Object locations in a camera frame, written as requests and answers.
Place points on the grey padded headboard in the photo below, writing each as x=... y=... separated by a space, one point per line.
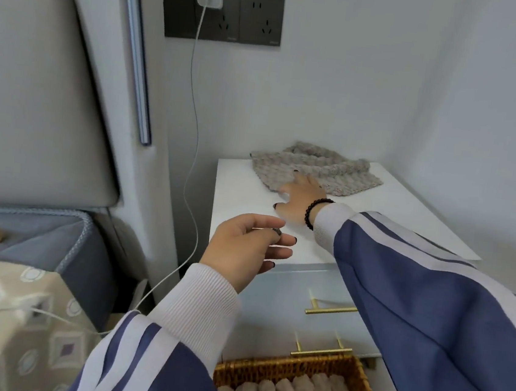
x=39 y=87

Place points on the person's left hand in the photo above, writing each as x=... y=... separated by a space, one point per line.
x=234 y=250

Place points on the silver headboard trim strip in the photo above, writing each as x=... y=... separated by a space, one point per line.
x=136 y=61

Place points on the person's left forearm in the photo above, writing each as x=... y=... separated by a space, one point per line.
x=167 y=358

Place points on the single grey towel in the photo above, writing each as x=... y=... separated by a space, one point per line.
x=343 y=174

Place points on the white nightstand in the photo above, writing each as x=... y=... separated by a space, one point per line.
x=249 y=192

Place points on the person's right forearm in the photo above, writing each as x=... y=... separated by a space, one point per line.
x=445 y=337

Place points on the orange wicker basket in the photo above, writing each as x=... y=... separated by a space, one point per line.
x=268 y=364

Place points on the wide black wall socket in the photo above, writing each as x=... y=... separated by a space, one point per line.
x=178 y=10

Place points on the patterned beige bedspread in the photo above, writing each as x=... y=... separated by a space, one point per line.
x=3 y=341

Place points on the narrow black wall socket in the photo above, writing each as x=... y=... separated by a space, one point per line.
x=260 y=18

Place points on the person's right hand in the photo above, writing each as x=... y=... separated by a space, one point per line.
x=301 y=197

